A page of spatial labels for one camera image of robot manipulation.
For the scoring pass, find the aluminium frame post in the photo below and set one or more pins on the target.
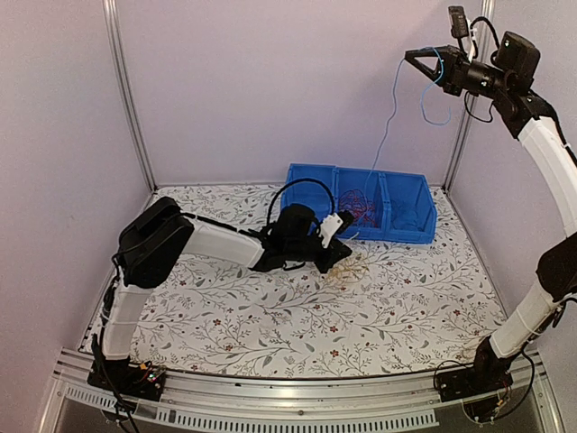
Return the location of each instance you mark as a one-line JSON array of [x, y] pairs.
[[485, 45], [113, 28]]

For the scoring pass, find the aluminium front rail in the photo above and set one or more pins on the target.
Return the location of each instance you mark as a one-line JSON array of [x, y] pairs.
[[196, 402]]

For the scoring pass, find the aluminium frame post right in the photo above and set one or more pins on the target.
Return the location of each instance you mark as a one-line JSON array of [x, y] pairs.
[[485, 45]]

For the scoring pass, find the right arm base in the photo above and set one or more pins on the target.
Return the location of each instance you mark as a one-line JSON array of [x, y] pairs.
[[487, 379]]

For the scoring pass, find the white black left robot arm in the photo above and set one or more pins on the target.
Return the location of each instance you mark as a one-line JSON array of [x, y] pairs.
[[151, 245]]

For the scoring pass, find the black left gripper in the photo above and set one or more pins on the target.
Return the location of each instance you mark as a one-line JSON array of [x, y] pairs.
[[334, 255]]

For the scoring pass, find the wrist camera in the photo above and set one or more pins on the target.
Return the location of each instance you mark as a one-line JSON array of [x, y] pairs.
[[334, 224], [461, 31]]

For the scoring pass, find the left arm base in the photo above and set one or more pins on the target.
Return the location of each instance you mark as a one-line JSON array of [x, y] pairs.
[[143, 381]]

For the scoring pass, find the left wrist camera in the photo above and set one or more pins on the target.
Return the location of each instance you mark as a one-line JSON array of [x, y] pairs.
[[334, 224]]

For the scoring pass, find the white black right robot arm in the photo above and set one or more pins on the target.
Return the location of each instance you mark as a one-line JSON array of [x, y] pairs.
[[515, 192]]

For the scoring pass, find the aluminium frame post left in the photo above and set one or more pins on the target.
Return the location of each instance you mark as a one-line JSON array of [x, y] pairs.
[[113, 28]]

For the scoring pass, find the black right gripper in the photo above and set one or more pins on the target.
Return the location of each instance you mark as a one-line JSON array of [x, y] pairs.
[[456, 69]]

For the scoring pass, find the blue three-compartment plastic bin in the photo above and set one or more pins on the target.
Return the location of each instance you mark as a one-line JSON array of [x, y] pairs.
[[387, 206]]

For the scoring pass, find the floral patterned tablecloth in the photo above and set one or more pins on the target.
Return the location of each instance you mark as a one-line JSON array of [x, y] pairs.
[[387, 308]]

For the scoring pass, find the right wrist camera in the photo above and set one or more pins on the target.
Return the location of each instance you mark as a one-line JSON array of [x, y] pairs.
[[461, 31]]

